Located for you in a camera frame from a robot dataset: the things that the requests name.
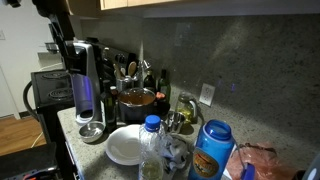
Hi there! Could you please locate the dark olive oil bottle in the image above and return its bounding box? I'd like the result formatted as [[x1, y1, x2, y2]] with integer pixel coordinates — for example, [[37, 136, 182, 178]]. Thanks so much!
[[100, 79, 118, 134]]

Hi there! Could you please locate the blue plastic drinking bottle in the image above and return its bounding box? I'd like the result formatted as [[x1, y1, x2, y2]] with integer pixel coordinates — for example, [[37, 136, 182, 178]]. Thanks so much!
[[187, 119, 257, 180]]

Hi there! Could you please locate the black electric stove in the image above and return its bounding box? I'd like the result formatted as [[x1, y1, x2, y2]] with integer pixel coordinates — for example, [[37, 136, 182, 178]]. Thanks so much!
[[30, 69, 79, 180]]

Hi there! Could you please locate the long wooden spatula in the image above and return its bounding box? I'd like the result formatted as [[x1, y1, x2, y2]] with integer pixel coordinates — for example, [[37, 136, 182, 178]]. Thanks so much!
[[113, 63, 123, 80]]

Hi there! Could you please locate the white cable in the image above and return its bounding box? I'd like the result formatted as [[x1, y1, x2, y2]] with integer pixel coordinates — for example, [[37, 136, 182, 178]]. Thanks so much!
[[30, 131, 44, 149]]

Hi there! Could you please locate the steel utensil holder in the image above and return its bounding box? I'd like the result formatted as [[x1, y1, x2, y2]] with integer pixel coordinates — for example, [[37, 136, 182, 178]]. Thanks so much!
[[115, 75, 134, 93]]

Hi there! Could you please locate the dark jar with red lid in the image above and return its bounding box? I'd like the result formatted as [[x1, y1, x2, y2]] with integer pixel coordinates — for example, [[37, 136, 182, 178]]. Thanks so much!
[[154, 92, 171, 116]]

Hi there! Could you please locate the small steel saucepan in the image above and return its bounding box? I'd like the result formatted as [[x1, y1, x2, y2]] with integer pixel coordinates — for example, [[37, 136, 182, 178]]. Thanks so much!
[[44, 42, 61, 54]]

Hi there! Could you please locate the small steel cup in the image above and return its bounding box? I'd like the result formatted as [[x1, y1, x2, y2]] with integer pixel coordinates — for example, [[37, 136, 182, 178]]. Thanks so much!
[[163, 110, 186, 134]]

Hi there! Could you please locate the black mounting platform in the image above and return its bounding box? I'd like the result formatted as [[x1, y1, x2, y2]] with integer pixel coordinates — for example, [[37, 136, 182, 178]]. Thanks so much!
[[0, 142, 59, 180]]

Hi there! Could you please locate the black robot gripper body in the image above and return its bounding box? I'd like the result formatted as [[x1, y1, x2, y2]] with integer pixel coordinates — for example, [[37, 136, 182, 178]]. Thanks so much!
[[31, 0, 77, 43]]

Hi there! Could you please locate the round wooden spoon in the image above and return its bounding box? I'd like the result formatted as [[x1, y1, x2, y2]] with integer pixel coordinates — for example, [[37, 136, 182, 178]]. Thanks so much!
[[127, 60, 138, 78]]

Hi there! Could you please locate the glass oil cruet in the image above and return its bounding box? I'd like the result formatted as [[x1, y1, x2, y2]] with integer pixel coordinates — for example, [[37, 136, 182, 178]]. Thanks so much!
[[174, 91, 199, 125]]

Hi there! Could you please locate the silver and black coffee maker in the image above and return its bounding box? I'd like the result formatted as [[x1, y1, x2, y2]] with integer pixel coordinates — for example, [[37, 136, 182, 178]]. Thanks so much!
[[64, 41, 104, 126]]

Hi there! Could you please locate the white plate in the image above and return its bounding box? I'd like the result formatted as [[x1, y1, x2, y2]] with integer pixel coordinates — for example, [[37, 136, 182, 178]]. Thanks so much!
[[105, 124, 144, 167]]

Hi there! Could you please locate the pink plastic bag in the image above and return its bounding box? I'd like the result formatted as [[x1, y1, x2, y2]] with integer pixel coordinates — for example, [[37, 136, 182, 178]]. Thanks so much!
[[226, 142, 298, 180]]

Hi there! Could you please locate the dark pot with orange interior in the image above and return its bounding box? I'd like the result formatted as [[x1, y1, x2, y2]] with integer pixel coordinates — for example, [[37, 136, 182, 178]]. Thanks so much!
[[117, 96, 158, 123]]

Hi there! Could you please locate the small glass spice jar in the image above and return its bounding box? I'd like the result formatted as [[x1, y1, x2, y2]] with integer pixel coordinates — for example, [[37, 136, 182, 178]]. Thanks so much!
[[109, 85, 119, 99]]

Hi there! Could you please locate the clear water bottle blue cap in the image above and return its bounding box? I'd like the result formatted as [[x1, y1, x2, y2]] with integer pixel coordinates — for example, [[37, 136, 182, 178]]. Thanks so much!
[[138, 114, 167, 180]]

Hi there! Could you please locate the green glass bottle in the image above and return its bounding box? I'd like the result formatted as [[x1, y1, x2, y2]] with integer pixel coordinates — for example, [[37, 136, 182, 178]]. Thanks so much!
[[157, 68, 172, 104]]

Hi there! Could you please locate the white wall outlet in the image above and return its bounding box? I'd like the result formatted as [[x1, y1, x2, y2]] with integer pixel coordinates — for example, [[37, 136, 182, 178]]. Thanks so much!
[[198, 83, 216, 107]]

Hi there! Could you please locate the crumpled white paper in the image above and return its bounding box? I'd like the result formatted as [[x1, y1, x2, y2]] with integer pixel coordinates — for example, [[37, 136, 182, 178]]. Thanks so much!
[[159, 133, 193, 180]]

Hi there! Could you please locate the small steel bowl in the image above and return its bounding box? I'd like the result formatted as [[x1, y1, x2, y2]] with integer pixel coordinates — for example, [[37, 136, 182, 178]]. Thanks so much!
[[78, 121, 106, 144]]

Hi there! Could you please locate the black curved hose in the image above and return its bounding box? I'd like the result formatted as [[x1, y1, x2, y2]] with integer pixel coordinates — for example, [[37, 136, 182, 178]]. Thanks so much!
[[22, 81, 39, 123]]

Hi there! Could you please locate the glass pot lid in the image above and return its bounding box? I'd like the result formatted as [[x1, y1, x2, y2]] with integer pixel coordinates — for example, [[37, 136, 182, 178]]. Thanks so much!
[[118, 87, 157, 107]]

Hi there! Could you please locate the dark glass bottle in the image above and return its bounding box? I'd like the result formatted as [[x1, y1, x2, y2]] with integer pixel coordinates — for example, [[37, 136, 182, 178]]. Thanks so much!
[[143, 69, 157, 94]]

